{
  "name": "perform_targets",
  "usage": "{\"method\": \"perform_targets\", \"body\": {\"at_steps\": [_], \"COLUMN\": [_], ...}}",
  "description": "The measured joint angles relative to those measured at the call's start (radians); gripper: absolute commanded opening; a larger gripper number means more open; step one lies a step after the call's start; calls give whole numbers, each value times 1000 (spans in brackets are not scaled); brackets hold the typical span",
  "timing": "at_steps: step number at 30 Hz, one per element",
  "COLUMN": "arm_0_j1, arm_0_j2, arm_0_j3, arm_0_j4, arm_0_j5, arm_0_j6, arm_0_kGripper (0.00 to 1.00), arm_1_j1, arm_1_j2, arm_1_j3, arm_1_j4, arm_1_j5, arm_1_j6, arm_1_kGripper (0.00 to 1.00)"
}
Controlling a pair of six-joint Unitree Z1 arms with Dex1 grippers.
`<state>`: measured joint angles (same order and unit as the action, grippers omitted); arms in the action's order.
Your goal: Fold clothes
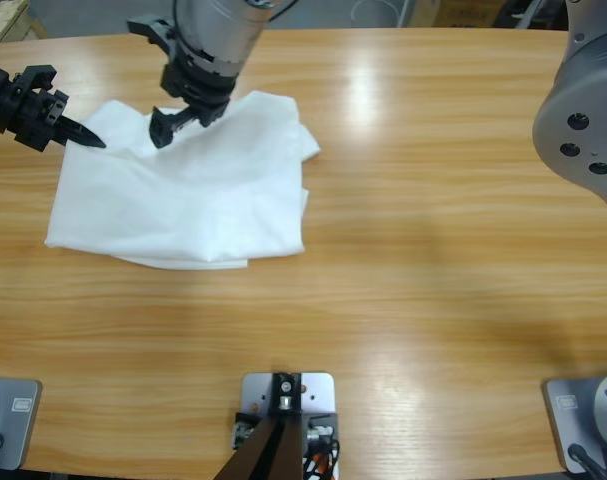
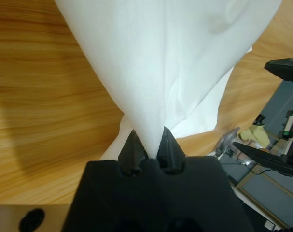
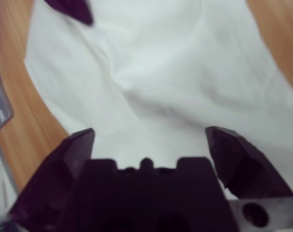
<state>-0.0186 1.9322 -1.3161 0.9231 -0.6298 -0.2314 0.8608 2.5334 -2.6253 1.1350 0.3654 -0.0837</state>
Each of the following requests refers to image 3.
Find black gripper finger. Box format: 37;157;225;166
8;128;96;230
43;0;94;25
205;125;293;199

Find white T-shirt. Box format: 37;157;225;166
24;0;293;200

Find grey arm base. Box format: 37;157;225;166
0;62;14;137

